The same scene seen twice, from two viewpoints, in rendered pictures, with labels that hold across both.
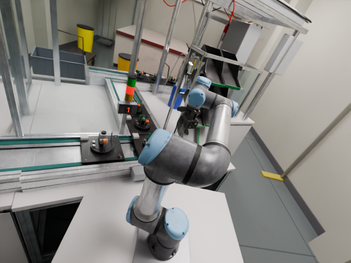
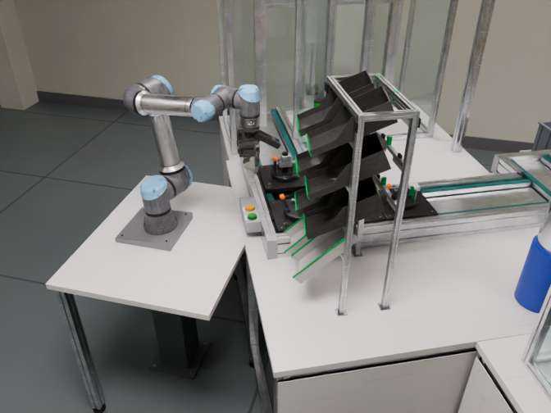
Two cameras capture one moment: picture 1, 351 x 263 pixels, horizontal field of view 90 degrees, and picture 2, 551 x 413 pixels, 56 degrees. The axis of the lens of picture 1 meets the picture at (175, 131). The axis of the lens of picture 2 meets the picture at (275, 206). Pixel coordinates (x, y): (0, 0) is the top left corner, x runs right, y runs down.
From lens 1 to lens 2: 2.43 m
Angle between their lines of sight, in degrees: 91
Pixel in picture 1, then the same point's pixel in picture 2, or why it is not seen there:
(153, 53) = not seen: outside the picture
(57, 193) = (237, 174)
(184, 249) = (146, 238)
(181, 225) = (147, 184)
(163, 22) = not seen: outside the picture
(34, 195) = (235, 165)
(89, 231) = (193, 192)
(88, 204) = (220, 189)
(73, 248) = not seen: hidden behind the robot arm
